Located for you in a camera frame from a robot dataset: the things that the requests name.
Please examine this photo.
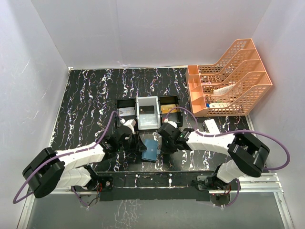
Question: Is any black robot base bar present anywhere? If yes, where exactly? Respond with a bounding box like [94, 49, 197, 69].
[78, 171, 242, 203]

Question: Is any black card tray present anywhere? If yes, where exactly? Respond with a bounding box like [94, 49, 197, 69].
[159, 95, 183, 127]
[116, 98, 138, 130]

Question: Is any white bottle in organizer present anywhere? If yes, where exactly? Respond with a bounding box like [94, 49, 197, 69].
[206, 103, 230, 108]

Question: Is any black left card tray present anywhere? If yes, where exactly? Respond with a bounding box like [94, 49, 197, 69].
[116, 98, 138, 130]

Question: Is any gold card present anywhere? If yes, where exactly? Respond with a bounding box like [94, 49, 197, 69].
[161, 104, 179, 114]

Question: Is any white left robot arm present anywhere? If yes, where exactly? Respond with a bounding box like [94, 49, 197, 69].
[22, 125, 147, 198]

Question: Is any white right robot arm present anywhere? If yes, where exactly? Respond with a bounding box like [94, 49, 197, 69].
[157, 122, 270, 189]

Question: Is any white middle card tray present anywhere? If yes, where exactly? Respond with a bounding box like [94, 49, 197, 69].
[136, 96, 161, 130]

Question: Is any white paper in organizer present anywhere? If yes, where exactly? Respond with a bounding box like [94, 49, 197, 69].
[213, 83, 235, 95]

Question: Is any black card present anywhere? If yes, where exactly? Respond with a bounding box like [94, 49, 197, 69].
[139, 105, 155, 115]

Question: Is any black right card tray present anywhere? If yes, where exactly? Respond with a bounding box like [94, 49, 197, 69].
[159, 95, 183, 127]

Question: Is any white silver card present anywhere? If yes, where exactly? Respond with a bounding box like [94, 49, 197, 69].
[118, 107, 135, 117]

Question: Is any orange plastic file organizer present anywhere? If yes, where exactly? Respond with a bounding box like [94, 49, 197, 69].
[186, 39, 273, 117]

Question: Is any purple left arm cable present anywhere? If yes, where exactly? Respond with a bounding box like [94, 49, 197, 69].
[12, 110, 120, 208]

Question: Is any blue card holder wallet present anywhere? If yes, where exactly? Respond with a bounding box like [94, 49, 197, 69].
[142, 139, 158, 162]

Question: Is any aluminium frame rail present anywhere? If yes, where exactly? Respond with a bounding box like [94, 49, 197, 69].
[16, 114, 295, 229]

